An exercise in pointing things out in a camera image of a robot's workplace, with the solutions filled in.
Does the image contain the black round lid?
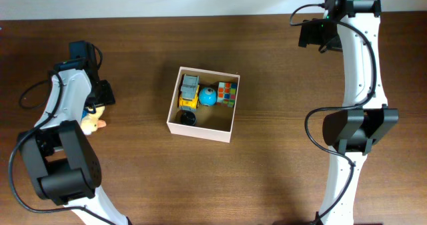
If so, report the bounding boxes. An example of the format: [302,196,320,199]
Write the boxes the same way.
[179,111,197,126]

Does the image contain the yellow grey toy truck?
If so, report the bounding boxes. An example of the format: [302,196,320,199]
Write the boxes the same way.
[178,74,199,111]

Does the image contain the yellow plush duck toy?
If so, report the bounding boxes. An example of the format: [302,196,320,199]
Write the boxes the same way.
[80,106,107,136]

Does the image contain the blue ball toy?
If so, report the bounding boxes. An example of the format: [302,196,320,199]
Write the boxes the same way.
[199,87,217,106]

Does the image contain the colourful puzzle cube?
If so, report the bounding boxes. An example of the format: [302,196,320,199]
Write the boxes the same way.
[216,82,238,107]

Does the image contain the beige cardboard box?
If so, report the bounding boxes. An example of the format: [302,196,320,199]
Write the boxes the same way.
[166,67,240,143]

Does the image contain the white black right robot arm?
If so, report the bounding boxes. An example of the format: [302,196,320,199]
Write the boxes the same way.
[299,0,399,224]

